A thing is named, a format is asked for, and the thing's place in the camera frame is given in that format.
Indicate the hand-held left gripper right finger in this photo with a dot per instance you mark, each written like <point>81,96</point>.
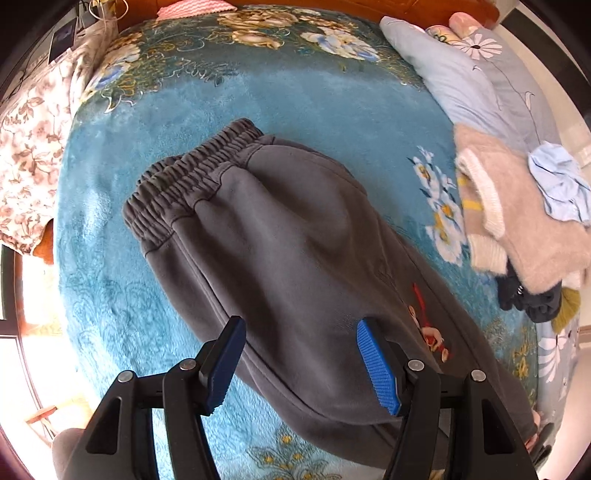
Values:
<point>376,364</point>

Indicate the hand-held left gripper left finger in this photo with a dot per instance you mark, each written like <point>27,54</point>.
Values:
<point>226,364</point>

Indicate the grey sweatpants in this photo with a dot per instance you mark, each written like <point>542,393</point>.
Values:
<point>277,230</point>

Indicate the beige fuzzy sweater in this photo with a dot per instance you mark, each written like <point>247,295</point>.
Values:
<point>521,240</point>

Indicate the dark garment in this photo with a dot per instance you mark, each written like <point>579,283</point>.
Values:
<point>540,307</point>

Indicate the person's foot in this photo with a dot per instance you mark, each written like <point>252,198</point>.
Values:
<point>540,438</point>

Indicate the person's leg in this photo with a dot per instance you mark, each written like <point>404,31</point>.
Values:
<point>69,457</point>

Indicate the yellow garment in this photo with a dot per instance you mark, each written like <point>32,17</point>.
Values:
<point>567,307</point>

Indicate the blue floral blanket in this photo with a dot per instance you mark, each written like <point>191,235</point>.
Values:
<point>323,115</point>

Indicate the light blue garment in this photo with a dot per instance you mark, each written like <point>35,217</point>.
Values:
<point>558,184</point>

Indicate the grey-blue floral quilt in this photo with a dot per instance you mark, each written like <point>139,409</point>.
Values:
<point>461,83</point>

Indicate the brown floral cloth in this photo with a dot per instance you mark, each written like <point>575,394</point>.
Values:
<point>37,138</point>

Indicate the pink floral pillow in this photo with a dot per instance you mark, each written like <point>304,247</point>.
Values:
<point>468,23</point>
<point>441,34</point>

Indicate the pink striped cloth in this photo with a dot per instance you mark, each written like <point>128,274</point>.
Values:
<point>194,9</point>

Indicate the dark bedside object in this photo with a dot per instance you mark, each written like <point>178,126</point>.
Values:
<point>62,39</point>

